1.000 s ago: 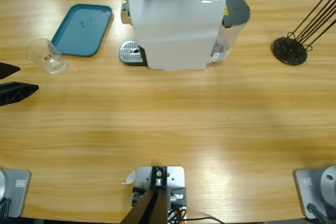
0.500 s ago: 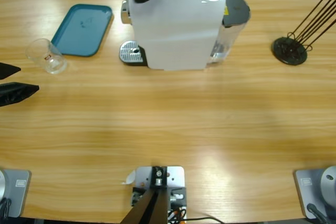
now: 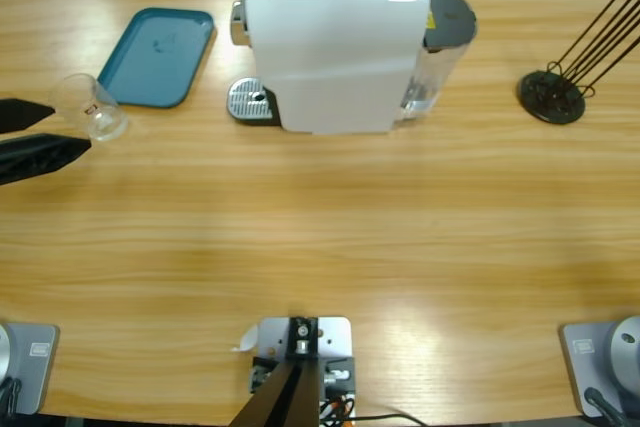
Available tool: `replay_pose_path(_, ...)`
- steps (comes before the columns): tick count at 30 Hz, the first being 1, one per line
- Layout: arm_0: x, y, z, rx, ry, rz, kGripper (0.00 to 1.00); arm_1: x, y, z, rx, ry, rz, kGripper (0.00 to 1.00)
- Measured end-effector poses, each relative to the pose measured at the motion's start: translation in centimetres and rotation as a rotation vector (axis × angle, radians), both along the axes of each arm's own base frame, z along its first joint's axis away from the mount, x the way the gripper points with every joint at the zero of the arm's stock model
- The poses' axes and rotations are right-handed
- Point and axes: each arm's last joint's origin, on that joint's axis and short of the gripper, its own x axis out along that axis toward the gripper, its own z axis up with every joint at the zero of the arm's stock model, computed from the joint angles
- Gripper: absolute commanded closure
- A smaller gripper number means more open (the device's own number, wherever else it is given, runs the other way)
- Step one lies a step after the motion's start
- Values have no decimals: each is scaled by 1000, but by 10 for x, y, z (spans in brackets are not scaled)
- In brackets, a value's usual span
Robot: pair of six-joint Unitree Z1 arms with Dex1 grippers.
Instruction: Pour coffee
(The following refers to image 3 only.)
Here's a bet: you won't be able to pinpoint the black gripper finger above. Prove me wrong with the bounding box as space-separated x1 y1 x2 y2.
0 97 57 135
0 132 93 188

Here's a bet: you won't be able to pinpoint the clear drinking glass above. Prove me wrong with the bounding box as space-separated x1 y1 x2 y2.
48 73 129 142

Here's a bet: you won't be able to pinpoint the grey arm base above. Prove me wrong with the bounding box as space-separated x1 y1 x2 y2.
558 315 640 418
0 321 61 416

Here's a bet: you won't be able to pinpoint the white capsule coffee machine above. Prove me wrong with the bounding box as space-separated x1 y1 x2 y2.
228 0 432 137

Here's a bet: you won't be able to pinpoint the teal plastic tray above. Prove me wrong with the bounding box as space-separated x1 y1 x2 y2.
96 6 217 110

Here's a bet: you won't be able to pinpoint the metal grill drip tray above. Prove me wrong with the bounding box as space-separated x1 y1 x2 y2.
227 76 280 127

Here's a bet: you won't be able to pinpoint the white paper tab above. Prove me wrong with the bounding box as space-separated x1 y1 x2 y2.
229 324 260 353

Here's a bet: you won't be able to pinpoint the clear water tank dark lid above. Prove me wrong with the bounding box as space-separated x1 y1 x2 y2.
394 0 479 128

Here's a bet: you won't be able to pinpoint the black base cable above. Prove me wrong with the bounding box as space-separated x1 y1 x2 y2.
0 376 24 416
583 386 629 427

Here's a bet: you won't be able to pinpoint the dark camera post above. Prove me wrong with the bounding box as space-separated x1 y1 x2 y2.
232 316 321 427

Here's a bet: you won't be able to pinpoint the orange wires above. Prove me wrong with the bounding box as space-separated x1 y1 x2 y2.
319 393 357 421

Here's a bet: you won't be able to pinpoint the black cable under mount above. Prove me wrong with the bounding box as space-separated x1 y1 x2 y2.
349 412 426 427

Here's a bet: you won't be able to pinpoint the black wire capsule holder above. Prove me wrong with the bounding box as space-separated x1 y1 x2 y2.
517 0 640 126

